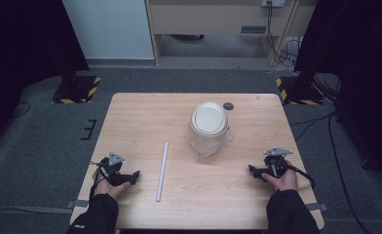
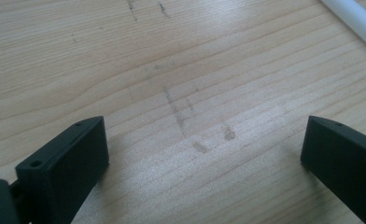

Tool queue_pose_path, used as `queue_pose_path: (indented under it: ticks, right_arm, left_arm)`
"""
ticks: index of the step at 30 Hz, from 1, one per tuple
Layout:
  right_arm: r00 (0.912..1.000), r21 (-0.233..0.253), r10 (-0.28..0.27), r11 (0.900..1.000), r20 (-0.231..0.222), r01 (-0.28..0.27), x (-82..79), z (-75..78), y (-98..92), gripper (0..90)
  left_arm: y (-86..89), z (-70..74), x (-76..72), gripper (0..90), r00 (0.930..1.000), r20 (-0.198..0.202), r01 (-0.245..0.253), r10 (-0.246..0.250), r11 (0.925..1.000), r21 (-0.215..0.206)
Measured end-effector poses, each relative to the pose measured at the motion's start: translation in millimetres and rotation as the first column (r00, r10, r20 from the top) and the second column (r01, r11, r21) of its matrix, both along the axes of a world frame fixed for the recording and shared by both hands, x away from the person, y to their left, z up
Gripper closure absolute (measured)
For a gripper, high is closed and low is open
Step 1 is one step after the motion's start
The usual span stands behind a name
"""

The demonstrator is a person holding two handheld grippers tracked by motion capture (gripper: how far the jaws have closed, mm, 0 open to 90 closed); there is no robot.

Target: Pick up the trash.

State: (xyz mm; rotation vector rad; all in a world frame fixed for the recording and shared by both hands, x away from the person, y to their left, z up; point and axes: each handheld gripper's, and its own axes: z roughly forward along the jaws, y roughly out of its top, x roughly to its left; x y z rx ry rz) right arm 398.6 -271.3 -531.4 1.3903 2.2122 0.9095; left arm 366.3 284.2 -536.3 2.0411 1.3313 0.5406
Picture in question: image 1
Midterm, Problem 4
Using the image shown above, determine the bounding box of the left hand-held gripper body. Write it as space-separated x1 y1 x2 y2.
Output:
99 151 133 187

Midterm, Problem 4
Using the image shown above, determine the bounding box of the black cable bundle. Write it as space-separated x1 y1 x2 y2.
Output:
266 1 305 74

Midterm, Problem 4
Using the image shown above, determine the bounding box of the black stand base striped edge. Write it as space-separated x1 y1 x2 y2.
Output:
51 75 102 105
275 75 325 106

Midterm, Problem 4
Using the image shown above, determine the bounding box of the black floor cable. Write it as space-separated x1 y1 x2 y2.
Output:
289 110 372 234
10 100 32 120

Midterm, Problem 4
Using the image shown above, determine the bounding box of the clear plastic cup with lid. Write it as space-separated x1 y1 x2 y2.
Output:
188 100 236 159

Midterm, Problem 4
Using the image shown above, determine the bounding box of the person's left hand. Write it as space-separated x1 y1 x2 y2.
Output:
93 169 132 201

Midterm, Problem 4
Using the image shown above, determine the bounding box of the white panel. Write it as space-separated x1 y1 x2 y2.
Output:
61 0 156 60

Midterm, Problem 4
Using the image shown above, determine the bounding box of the black curtain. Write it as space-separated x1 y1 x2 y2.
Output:
293 0 382 196
0 0 91 154

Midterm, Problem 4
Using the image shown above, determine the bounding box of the grey power strip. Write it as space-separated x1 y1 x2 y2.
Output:
261 0 287 9

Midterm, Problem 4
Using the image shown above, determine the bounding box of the grey tape strip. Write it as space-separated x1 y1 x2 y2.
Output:
305 202 328 212
65 199 90 210

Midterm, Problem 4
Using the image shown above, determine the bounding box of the hand-held gripper cable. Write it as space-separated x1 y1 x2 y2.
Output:
88 160 111 200
286 164 317 190

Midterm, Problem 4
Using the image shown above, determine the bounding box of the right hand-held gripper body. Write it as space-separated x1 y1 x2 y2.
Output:
259 146 294 179

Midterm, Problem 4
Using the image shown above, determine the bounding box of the light wooden cabinet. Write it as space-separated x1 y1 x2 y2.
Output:
145 0 319 67

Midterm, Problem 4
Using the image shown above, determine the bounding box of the long white tube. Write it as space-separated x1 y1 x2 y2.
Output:
155 141 170 203

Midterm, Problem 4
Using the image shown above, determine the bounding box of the person's right hand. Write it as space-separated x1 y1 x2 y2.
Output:
261 160 299 192

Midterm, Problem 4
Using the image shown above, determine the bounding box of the left hand-held gripper cable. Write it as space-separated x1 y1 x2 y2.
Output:
88 160 111 200

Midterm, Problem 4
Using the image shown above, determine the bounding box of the right hand-held gripper cable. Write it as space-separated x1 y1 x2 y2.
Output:
286 164 317 190

